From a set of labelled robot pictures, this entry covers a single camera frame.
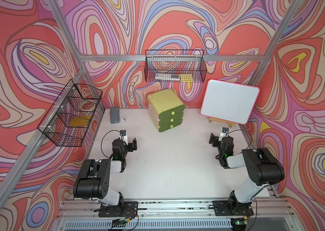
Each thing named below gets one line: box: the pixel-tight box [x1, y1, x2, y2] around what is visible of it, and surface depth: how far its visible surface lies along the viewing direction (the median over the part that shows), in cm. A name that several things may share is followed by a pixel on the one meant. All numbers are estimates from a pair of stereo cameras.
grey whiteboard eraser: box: [109, 106, 120, 124], surface depth 115 cm
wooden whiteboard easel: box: [208, 116, 237, 129], surface depth 109 cm
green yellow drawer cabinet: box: [147, 88, 186, 133], surface depth 96 cm
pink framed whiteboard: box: [200, 78, 261, 125], surface depth 103 cm
